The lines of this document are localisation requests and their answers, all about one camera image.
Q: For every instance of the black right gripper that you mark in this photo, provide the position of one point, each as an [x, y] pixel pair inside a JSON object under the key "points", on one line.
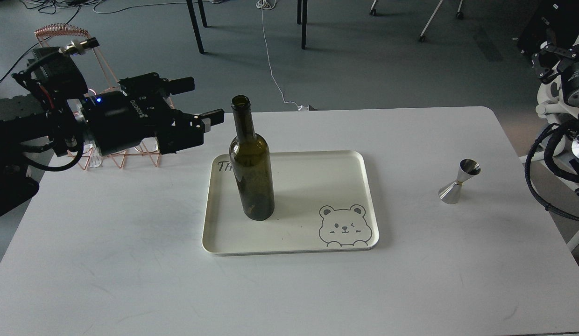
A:
{"points": [[569, 77]]}

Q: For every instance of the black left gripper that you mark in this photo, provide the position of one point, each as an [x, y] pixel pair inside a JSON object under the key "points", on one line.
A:
{"points": [[118, 120]]}

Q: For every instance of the dark green wine bottle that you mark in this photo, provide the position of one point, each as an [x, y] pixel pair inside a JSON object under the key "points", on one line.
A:
{"points": [[250, 159]]}

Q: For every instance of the steel double jigger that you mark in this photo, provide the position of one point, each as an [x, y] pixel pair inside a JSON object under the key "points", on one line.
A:
{"points": [[450, 193]]}

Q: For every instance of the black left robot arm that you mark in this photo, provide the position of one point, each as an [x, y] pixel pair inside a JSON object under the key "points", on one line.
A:
{"points": [[49, 127]]}

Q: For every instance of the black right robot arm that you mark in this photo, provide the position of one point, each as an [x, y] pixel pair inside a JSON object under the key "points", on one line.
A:
{"points": [[550, 63]]}

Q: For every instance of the black table legs left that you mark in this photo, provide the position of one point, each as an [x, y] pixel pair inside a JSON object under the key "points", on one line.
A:
{"points": [[194, 21]]}

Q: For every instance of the black table legs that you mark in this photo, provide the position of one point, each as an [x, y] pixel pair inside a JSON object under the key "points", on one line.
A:
{"points": [[194, 21], [302, 6]]}

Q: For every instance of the rolling chair base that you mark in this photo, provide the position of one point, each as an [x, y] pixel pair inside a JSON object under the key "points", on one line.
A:
{"points": [[422, 35]]}

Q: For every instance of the black table legs right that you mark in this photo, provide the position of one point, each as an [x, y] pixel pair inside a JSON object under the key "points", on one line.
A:
{"points": [[302, 6]]}

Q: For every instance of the cream bear serving tray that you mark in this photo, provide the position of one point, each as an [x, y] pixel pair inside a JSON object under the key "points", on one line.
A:
{"points": [[323, 204]]}

